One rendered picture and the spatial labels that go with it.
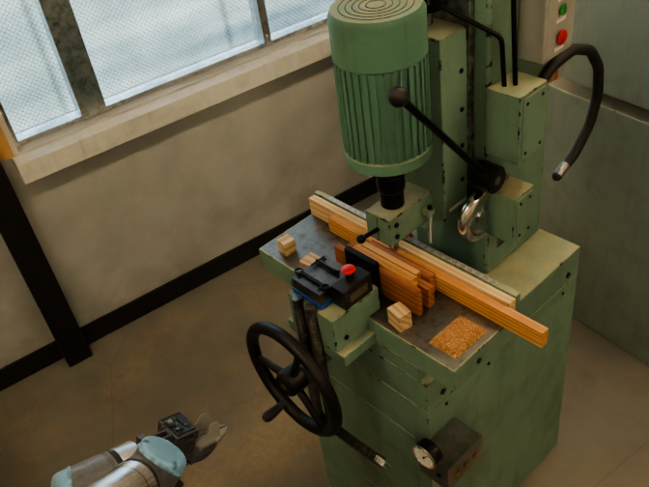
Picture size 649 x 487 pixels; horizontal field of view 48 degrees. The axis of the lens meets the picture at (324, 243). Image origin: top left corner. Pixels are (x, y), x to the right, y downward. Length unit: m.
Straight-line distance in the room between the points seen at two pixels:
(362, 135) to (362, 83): 0.11
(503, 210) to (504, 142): 0.15
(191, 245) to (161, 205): 0.25
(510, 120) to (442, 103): 0.14
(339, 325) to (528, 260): 0.56
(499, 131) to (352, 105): 0.32
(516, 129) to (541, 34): 0.18
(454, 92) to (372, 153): 0.21
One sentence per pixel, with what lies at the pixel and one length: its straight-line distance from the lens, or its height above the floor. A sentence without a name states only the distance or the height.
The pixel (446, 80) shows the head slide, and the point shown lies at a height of 1.33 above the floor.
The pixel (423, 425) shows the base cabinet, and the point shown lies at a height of 0.66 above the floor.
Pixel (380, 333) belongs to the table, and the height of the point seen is 0.88.
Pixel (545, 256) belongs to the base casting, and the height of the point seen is 0.80.
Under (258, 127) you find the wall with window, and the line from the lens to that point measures 2.93.
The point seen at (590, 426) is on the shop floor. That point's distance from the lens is 2.52.
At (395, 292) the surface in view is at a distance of 1.55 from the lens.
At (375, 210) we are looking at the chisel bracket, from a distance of 1.55.
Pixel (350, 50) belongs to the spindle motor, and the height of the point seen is 1.46.
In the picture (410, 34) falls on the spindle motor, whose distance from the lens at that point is 1.30.
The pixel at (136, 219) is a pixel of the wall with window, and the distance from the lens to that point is 2.85.
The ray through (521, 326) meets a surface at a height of 0.93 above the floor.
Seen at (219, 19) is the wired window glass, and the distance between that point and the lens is 2.80.
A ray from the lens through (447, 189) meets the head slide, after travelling 1.57.
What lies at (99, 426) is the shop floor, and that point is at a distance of 2.75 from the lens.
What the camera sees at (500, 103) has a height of 1.28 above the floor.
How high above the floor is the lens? 1.99
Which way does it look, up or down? 38 degrees down
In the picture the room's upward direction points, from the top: 9 degrees counter-clockwise
